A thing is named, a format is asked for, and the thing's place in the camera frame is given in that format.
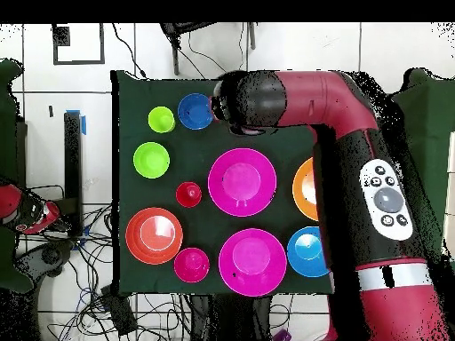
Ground small magenta bowl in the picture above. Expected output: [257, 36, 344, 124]
[172, 247, 212, 284]

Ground large pink bowl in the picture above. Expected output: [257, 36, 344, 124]
[207, 147, 278, 218]
[218, 227, 288, 298]

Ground black pedestal foot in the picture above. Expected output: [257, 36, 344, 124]
[13, 239, 76, 280]

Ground black post with blue tape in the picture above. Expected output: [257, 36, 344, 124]
[63, 108, 87, 237]

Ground black metal stand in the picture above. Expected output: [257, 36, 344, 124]
[159, 22, 258, 76]

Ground white boxes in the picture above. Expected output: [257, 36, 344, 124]
[442, 131, 455, 262]

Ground small green bowl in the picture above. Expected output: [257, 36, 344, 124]
[132, 141, 171, 179]

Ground dark green table cloth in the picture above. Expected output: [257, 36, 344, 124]
[0, 58, 35, 294]
[110, 69, 335, 297]
[392, 67, 455, 264]

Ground red-orange wide bowl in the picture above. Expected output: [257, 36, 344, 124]
[124, 206, 184, 266]

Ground thin black cable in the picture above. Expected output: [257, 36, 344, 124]
[111, 23, 148, 80]

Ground small dark blue bowl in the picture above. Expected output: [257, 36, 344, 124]
[177, 92, 214, 131]

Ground light blue bowl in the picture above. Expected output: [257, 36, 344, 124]
[286, 226, 330, 279]

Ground large orange bowl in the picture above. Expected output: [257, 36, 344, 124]
[291, 156, 319, 222]

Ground black power box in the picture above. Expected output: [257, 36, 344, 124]
[100, 284, 139, 337]

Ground lime green plastic cup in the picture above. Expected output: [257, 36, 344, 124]
[148, 106, 176, 134]

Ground red plastic cup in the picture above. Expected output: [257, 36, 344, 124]
[175, 181, 204, 209]

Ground black square frame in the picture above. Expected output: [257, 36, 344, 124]
[52, 23, 106, 66]

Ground cable bundle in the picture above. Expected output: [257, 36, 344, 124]
[15, 203, 193, 341]

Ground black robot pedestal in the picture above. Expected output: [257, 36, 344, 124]
[189, 294, 273, 341]

